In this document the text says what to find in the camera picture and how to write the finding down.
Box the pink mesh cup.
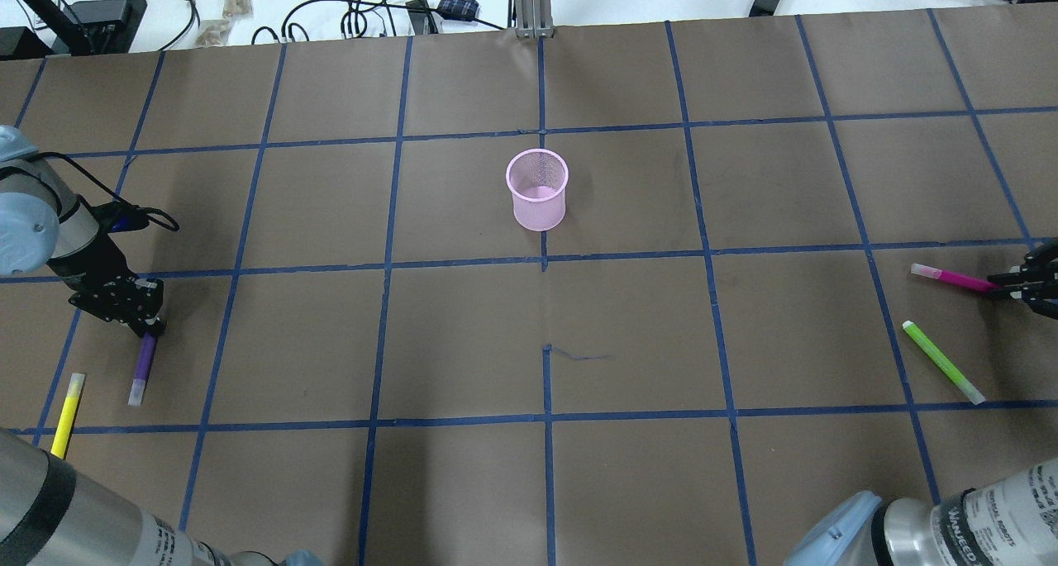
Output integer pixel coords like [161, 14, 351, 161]
[505, 148, 570, 232]

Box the aluminium frame post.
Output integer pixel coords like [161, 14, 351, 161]
[510, 0, 555, 39]

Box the purple highlighter pen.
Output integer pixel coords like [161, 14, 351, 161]
[127, 333, 158, 407]

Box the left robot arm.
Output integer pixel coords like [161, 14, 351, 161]
[1, 125, 180, 339]

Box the pink highlighter pen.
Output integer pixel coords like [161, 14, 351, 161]
[909, 264, 1000, 293]

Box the blue plaid pouch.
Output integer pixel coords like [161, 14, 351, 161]
[436, 0, 480, 21]

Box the yellow highlighter pen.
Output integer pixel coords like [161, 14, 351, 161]
[50, 373, 86, 459]

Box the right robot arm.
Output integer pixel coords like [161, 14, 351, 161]
[783, 238, 1057, 565]

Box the green highlighter pen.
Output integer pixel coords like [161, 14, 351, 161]
[902, 321, 987, 407]

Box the black cable bundle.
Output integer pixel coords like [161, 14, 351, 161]
[250, 0, 439, 45]

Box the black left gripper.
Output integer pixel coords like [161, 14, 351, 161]
[69, 276, 166, 339]

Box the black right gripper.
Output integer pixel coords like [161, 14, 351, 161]
[987, 238, 1057, 319]

